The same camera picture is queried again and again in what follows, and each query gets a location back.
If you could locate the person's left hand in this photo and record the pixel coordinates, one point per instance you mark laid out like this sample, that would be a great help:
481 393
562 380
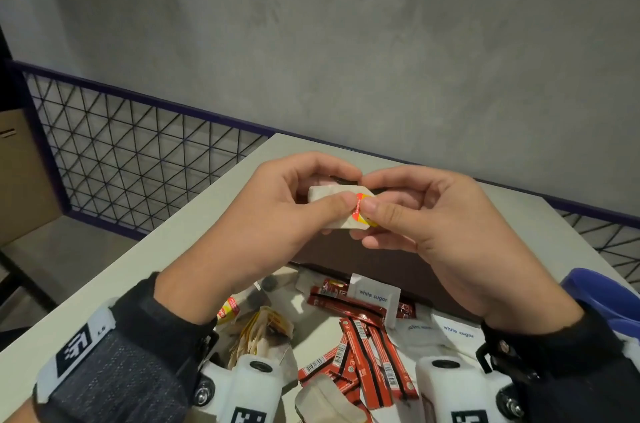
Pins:
260 237

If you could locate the person's right hand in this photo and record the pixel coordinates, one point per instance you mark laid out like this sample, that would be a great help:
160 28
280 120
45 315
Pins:
460 247

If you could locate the brown plastic tray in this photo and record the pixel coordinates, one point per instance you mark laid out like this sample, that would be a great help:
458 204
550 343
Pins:
390 267

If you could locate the tea bag with yellow tag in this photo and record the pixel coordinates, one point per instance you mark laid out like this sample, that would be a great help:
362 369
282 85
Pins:
335 217

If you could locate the pile of white sugar sachets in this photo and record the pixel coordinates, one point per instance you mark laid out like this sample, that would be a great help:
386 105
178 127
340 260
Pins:
450 332

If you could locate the pile of tea bags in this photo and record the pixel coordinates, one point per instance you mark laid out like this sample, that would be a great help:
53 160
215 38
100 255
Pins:
265 332

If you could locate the pile of red coffee sticks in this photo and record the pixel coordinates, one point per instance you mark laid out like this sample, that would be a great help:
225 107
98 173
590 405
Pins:
365 357

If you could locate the person's left forearm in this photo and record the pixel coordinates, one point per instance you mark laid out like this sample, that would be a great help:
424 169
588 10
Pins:
15 415

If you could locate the blue and white bowl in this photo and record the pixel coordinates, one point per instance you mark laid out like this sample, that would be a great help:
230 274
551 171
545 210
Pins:
605 295

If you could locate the brown cardboard box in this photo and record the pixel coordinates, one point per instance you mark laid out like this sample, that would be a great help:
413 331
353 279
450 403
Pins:
25 177

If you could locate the dark blue cabinet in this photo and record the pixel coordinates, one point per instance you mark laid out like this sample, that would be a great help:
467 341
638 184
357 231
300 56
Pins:
6 77

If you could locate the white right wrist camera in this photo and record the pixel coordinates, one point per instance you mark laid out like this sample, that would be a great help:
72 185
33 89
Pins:
450 387

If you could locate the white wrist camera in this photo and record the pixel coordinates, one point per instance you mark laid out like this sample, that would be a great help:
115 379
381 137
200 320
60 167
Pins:
245 392
450 387

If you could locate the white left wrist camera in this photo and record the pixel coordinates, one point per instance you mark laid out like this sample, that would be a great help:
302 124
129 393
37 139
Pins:
245 392

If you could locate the black metal furniture frame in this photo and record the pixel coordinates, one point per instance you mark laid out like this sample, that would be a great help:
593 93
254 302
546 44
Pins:
30 287

